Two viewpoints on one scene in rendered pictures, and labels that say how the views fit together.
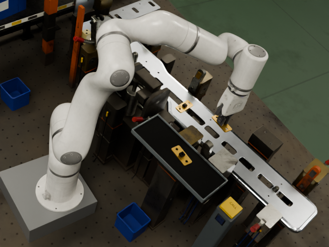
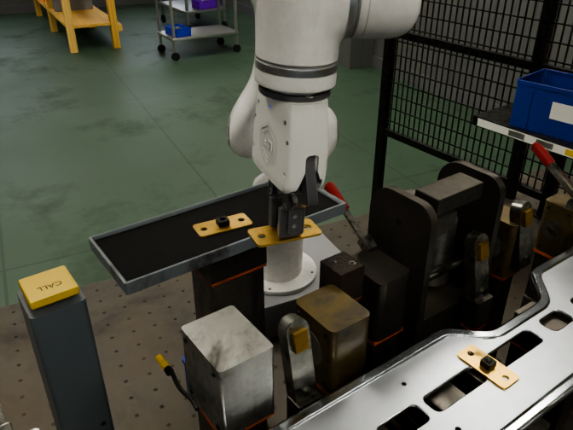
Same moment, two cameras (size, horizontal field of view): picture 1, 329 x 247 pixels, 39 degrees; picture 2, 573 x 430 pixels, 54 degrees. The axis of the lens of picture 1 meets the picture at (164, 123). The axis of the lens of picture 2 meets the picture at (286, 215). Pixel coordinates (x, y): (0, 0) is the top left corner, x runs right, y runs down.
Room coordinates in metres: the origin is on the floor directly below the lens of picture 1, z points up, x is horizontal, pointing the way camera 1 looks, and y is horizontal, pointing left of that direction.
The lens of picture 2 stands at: (1.47, -0.72, 1.59)
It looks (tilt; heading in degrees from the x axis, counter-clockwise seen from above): 29 degrees down; 114
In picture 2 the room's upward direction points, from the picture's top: straight up
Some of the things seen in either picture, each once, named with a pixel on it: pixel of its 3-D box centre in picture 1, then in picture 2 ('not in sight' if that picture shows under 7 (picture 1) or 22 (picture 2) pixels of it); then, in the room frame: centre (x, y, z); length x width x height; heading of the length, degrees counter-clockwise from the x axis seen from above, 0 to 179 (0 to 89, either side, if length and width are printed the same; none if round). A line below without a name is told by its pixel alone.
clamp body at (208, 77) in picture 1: (194, 100); not in sight; (1.67, -0.10, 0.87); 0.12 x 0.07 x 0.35; 150
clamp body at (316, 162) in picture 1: (298, 191); not in sight; (1.36, -0.67, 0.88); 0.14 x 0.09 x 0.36; 150
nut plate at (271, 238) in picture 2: (222, 122); (285, 229); (1.23, -0.20, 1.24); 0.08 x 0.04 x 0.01; 50
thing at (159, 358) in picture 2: not in sight; (176, 381); (1.09, -0.26, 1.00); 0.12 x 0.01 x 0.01; 150
